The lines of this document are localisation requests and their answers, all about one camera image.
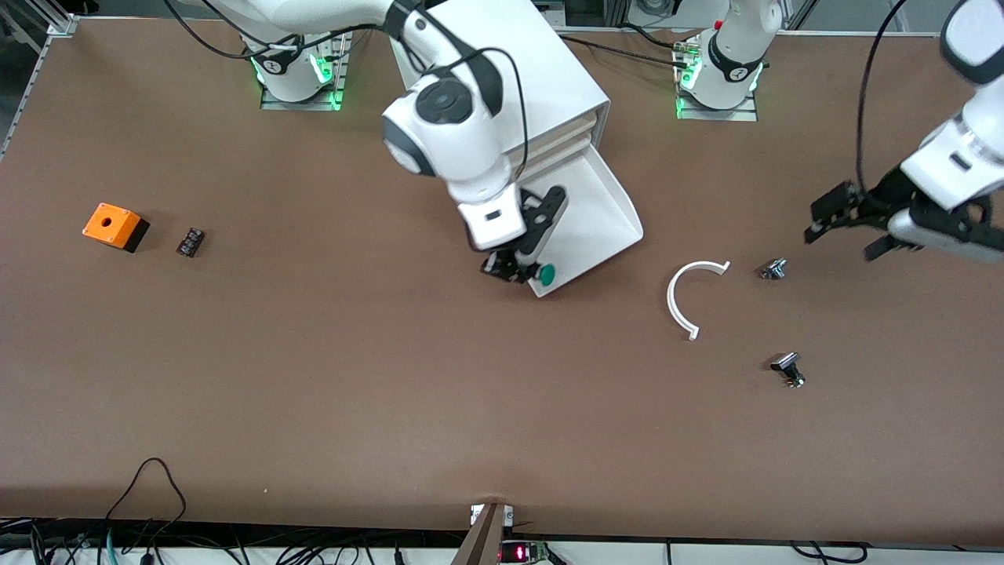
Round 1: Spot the white drawer cabinet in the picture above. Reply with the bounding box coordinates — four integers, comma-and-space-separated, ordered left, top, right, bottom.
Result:
390, 0, 611, 189

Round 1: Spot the device with red display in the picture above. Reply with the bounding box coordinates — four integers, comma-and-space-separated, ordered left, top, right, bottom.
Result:
500, 540, 551, 565

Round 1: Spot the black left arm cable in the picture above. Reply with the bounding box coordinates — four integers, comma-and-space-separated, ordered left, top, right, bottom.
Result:
855, 0, 911, 193

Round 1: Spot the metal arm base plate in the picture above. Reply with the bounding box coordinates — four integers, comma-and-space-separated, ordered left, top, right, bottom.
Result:
675, 39, 759, 122
260, 31, 347, 112

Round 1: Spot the black and silver switch part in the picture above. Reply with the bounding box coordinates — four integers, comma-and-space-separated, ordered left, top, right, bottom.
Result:
769, 351, 808, 390

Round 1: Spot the white plastic half ring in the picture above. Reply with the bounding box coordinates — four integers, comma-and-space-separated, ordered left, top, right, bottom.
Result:
666, 259, 733, 342

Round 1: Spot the black table cable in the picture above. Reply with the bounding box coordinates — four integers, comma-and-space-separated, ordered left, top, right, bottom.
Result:
557, 24, 696, 73

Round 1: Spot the orange button enclosure box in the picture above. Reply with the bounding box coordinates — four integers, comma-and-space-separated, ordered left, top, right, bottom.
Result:
82, 202, 151, 254

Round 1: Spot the thin black looped cable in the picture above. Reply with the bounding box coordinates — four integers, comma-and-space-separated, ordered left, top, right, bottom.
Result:
104, 457, 188, 544

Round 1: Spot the aluminium frame rail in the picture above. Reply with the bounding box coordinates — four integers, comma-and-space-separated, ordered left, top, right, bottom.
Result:
0, 16, 81, 159

